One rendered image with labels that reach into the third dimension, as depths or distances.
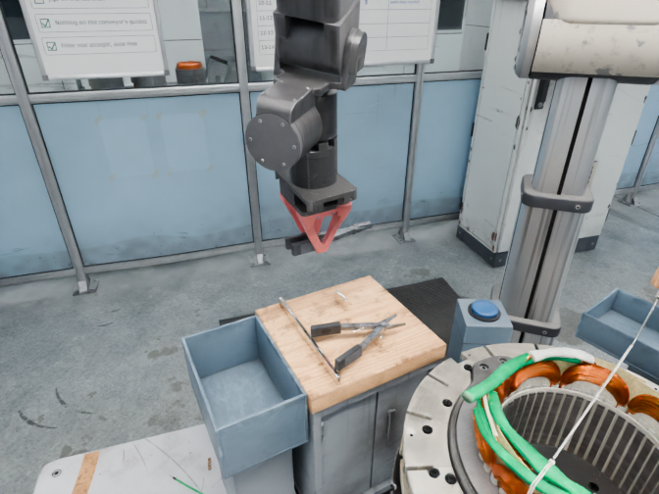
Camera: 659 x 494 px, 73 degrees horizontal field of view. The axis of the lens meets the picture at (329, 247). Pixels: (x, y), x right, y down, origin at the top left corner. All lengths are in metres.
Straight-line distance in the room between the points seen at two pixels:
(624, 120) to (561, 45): 2.33
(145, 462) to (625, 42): 0.96
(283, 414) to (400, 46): 2.32
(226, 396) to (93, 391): 1.59
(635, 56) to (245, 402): 0.70
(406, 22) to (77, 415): 2.40
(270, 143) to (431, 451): 0.33
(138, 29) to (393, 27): 1.25
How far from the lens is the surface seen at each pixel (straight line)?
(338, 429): 0.62
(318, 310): 0.66
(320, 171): 0.51
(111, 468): 0.91
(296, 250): 0.57
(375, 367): 0.58
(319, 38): 0.46
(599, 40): 0.75
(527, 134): 2.62
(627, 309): 0.84
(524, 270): 0.89
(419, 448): 0.47
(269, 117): 0.42
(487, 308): 0.74
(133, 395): 2.14
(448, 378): 0.53
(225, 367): 0.69
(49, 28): 2.44
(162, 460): 0.88
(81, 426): 2.11
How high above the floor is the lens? 1.47
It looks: 30 degrees down
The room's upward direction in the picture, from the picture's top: straight up
